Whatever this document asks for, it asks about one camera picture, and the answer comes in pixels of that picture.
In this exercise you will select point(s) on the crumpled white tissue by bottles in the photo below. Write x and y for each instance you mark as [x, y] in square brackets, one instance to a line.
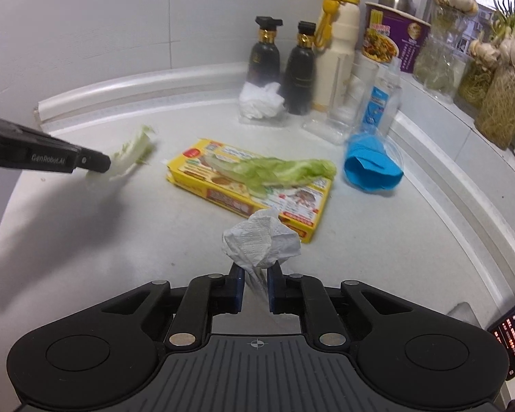
[261, 102]

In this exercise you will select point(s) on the purple instant noodle cup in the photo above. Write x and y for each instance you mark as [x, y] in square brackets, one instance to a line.
[392, 33]

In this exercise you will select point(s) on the clear spray bottle blue label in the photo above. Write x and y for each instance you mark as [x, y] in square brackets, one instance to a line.
[384, 100]

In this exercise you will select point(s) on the white paper towel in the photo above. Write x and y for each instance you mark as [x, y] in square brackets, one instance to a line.
[260, 241]

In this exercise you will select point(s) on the black gold-collared bottle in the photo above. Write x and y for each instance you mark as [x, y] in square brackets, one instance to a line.
[264, 61]
[299, 71]

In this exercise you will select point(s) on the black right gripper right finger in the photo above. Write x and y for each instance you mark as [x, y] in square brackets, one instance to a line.
[306, 297]

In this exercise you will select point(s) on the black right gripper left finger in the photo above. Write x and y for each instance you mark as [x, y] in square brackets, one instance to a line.
[195, 306]

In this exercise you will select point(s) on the clear plastic tray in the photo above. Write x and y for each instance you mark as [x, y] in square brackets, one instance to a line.
[328, 129]

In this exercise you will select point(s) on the blue cloth in cup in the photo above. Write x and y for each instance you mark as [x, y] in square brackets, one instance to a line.
[372, 163]

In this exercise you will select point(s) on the black gold-collared bottle right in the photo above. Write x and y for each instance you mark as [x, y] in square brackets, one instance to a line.
[299, 71]

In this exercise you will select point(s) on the pale cabbage leaf piece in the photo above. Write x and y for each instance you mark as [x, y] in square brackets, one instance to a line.
[134, 152]

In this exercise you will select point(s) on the clear plastic cup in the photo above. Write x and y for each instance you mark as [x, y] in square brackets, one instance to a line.
[444, 79]

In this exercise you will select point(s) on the yellow food package box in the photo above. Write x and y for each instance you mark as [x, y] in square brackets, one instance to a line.
[300, 208]

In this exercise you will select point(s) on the garlic sprouts jar cluster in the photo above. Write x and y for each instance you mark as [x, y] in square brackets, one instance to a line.
[488, 84]

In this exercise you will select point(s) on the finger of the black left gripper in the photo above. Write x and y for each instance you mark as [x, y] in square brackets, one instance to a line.
[29, 149]

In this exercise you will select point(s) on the tall clear glass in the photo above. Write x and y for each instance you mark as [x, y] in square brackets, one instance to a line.
[355, 87]

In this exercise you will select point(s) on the black gold-collared bottle left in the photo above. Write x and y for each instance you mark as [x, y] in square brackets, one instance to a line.
[264, 61]

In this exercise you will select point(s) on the cream bottle yellow cap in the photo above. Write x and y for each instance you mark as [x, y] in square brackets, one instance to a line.
[334, 47]

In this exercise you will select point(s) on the green lettuce leaf on box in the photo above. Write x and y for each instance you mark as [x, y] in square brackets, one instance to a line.
[261, 173]

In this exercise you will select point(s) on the garlic sprouts glass vase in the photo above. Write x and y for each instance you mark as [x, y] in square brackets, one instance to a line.
[449, 21]

